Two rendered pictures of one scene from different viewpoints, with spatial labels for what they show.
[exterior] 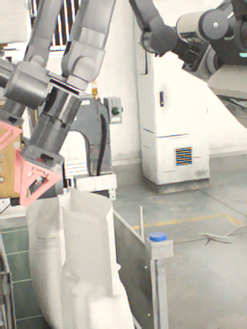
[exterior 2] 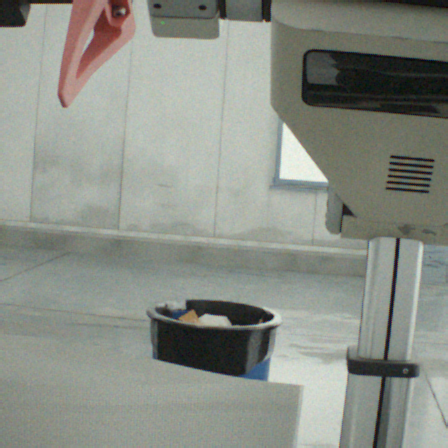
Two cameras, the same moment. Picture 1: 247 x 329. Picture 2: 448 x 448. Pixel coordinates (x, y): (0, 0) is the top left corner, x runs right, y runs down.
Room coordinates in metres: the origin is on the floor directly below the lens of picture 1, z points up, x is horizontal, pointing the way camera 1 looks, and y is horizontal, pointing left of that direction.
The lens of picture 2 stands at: (1.29, 0.69, 1.24)
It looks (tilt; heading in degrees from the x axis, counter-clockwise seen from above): 5 degrees down; 291
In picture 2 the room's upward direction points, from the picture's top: 4 degrees clockwise
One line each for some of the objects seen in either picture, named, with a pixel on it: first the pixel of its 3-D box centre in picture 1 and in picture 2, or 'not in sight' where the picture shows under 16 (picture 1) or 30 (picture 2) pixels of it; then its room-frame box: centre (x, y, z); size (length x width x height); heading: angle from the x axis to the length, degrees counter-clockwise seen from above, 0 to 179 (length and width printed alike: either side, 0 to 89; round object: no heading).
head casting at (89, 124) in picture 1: (67, 130); not in sight; (2.10, 0.18, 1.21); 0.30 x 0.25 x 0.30; 15
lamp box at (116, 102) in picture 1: (112, 110); not in sight; (2.03, 0.01, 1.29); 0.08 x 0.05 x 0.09; 15
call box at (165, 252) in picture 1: (158, 246); not in sight; (1.93, -0.12, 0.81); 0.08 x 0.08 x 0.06; 15
